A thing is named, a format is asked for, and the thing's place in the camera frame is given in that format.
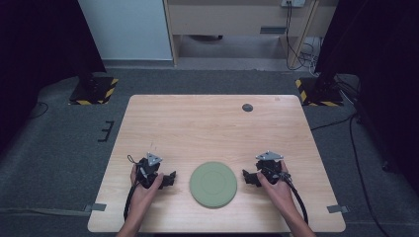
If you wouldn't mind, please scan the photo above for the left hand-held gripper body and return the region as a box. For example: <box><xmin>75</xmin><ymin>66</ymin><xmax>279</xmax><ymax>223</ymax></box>
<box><xmin>135</xmin><ymin>151</ymin><xmax>164</xmax><ymax>190</ymax></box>

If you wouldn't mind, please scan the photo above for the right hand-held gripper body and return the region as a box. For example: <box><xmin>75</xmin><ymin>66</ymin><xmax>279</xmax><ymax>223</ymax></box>
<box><xmin>255</xmin><ymin>150</ymin><xmax>292</xmax><ymax>186</ymax></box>

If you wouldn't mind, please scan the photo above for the person's left hand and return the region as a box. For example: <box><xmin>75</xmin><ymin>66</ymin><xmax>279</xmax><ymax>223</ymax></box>
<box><xmin>130</xmin><ymin>164</ymin><xmax>165</xmax><ymax>211</ymax></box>

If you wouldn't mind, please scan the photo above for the person's right hand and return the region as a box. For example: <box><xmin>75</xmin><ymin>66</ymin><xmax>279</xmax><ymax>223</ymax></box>
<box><xmin>256</xmin><ymin>160</ymin><xmax>296</xmax><ymax>213</ymax></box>

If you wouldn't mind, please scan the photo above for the grey tape piece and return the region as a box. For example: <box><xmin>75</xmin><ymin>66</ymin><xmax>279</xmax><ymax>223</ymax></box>
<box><xmin>326</xmin><ymin>204</ymin><xmax>351</xmax><ymax>214</ymax></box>
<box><xmin>84</xmin><ymin>202</ymin><xmax>108</xmax><ymax>213</ymax></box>

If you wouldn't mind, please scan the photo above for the black striped stand base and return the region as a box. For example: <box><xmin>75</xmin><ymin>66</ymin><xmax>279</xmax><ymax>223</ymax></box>
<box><xmin>294</xmin><ymin>76</ymin><xmax>345</xmax><ymax>108</ymax></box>
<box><xmin>68</xmin><ymin>76</ymin><xmax>120</xmax><ymax>106</ymax></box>

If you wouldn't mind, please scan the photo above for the grey floor tape strip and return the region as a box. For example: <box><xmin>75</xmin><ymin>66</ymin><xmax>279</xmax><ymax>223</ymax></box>
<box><xmin>0</xmin><ymin>206</ymin><xmax>92</xmax><ymax>218</ymax></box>

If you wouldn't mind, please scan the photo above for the black curtain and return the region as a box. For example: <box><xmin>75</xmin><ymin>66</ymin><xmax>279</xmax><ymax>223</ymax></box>
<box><xmin>314</xmin><ymin>0</ymin><xmax>419</xmax><ymax>196</ymax></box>
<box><xmin>0</xmin><ymin>0</ymin><xmax>107</xmax><ymax>156</ymax></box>

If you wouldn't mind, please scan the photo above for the beige wooden cabinet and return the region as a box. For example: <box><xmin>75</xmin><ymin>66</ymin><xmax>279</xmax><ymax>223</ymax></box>
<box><xmin>163</xmin><ymin>0</ymin><xmax>340</xmax><ymax>69</ymax></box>

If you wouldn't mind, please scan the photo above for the grey power outlet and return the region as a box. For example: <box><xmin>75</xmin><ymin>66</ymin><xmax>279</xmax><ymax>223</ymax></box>
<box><xmin>281</xmin><ymin>0</ymin><xmax>306</xmax><ymax>9</ymax></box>

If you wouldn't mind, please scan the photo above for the left hand-held gripper black cable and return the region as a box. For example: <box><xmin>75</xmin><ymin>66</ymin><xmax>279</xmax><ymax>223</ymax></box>
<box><xmin>123</xmin><ymin>154</ymin><xmax>140</xmax><ymax>222</ymax></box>

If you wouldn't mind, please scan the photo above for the hand-held gripper black cable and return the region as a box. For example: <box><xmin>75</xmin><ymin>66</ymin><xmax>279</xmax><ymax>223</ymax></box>
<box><xmin>123</xmin><ymin>154</ymin><xmax>140</xmax><ymax>222</ymax></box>
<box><xmin>280</xmin><ymin>172</ymin><xmax>310</xmax><ymax>225</ymax></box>

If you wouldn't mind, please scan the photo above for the right hand-held gripper black cable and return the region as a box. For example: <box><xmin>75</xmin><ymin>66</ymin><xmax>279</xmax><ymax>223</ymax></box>
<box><xmin>280</xmin><ymin>172</ymin><xmax>310</xmax><ymax>225</ymax></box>

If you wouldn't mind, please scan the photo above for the short black floor cable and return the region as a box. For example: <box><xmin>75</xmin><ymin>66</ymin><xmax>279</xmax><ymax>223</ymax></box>
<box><xmin>29</xmin><ymin>101</ymin><xmax>50</xmax><ymax>119</ymax></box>

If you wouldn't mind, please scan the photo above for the white cable bundle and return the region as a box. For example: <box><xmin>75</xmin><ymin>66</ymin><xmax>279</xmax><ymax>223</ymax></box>
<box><xmin>299</xmin><ymin>37</ymin><xmax>323</xmax><ymax>69</ymax></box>

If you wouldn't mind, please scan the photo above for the black hanging cable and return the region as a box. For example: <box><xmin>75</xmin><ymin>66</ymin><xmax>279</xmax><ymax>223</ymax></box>
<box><xmin>285</xmin><ymin>1</ymin><xmax>314</xmax><ymax>71</ymax></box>

